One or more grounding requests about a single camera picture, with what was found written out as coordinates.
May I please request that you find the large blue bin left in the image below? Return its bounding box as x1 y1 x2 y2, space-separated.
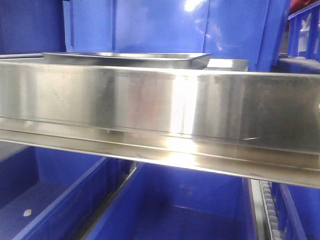
62 0 291 72

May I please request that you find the blue bin lower right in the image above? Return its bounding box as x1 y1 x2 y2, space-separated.
88 164 258 240

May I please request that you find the silver metal tray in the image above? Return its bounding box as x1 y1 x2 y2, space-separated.
43 52 212 70

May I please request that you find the blue bin far right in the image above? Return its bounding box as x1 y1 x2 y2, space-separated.
286 0 320 62

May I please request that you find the centre white roller track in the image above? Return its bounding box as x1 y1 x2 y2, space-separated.
259 181 282 240

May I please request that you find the steel front shelf beam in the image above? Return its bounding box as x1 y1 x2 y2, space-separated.
0 61 320 188

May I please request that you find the blue bin lower left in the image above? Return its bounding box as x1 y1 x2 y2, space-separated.
0 146 133 240

